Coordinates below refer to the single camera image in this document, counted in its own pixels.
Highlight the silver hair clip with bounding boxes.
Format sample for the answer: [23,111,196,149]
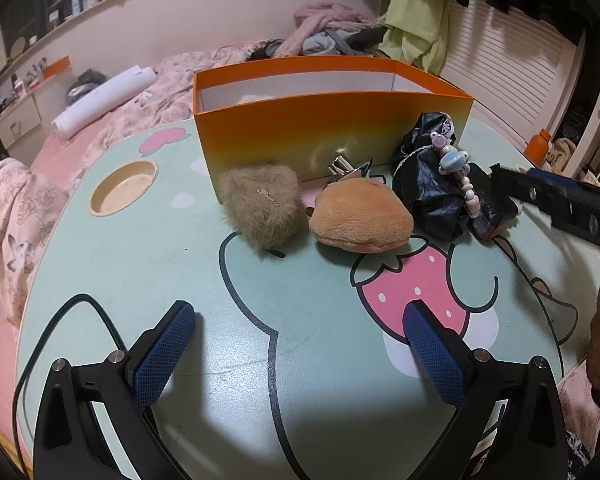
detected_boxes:
[327,155,376,181]

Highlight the orange cardboard box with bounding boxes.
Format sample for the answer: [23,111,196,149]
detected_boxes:
[192,56,475,206]

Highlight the white drawer cabinet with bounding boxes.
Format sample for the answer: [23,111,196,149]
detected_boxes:
[0,95,45,148]

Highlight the orange bottle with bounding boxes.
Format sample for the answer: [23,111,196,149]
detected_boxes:
[524,129,552,165]

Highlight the fluffy beige pouch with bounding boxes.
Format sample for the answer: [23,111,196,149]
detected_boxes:
[216,162,305,256]

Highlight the black crinkled bag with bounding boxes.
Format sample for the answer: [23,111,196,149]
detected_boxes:
[391,111,473,241]

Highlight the black cable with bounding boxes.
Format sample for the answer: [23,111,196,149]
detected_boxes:
[12,296,131,466]

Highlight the light green cloth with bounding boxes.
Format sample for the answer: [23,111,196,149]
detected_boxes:
[377,0,453,73]

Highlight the dark cloth bundle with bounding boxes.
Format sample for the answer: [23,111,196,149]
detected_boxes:
[66,69,111,101]

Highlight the small orange and white box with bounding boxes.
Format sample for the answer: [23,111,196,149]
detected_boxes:
[42,56,72,80]

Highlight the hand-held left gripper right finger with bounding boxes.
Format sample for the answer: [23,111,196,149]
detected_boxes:
[402,300,567,480]

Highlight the white slatted closet door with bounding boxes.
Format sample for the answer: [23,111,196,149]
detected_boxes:
[440,0,581,151]

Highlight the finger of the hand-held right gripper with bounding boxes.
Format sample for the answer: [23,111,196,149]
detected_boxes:
[489,162,568,217]
[527,169,600,196]

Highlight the blue grey clothes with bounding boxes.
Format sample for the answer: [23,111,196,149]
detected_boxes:
[302,30,361,56]

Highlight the white paper roll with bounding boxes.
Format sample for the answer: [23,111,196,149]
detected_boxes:
[51,65,158,136]

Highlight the pile of clothes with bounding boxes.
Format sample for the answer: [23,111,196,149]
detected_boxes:
[294,2,376,56]

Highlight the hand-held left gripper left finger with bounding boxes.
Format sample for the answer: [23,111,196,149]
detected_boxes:
[32,300,197,480]

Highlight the pastel beaded strap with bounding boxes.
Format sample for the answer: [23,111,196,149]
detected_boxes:
[430,131,483,220]

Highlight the brown plush toy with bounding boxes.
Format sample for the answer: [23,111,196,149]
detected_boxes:
[307,170,415,253]

